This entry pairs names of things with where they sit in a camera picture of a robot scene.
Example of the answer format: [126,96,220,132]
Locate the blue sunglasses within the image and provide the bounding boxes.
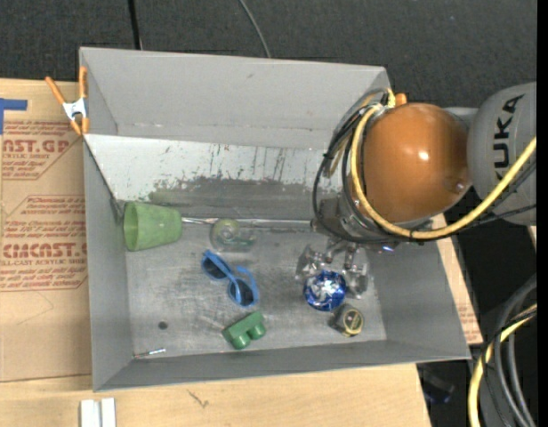
[199,249,261,308]

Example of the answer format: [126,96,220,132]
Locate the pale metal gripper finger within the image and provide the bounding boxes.
[294,243,331,285]
[344,259,372,301]

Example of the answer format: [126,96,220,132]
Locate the green toy block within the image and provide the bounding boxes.
[221,310,268,351]

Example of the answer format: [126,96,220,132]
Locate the dark olive round tape measure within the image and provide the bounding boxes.
[328,302,366,338]

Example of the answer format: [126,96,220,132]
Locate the brown cardboard board red print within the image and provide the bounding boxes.
[0,77,485,383]

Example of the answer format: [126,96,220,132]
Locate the clear glass round thing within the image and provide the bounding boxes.
[208,217,258,254]

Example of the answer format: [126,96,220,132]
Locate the grey metal bin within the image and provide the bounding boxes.
[77,45,473,393]

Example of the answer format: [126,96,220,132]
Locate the green plastic cup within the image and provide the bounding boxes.
[123,200,184,253]

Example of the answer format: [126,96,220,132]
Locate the blue and white ball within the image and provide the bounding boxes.
[302,269,348,312]

